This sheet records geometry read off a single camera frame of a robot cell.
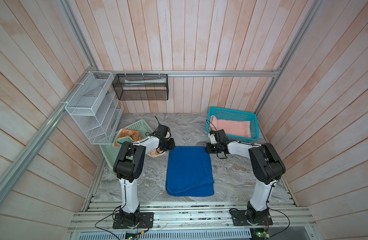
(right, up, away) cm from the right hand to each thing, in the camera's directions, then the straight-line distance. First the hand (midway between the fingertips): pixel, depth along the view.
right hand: (206, 147), depth 101 cm
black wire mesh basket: (-45, +43, +3) cm, 63 cm away
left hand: (-22, 0, -1) cm, 22 cm away
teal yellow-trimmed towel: (-58, +5, -3) cm, 58 cm away
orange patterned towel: (-49, +8, 0) cm, 49 cm away
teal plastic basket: (+23, +25, +21) cm, 40 cm away
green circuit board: (+21, -38, -30) cm, 53 cm away
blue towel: (-12, -14, -12) cm, 22 cm away
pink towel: (+27, +13, +8) cm, 31 cm away
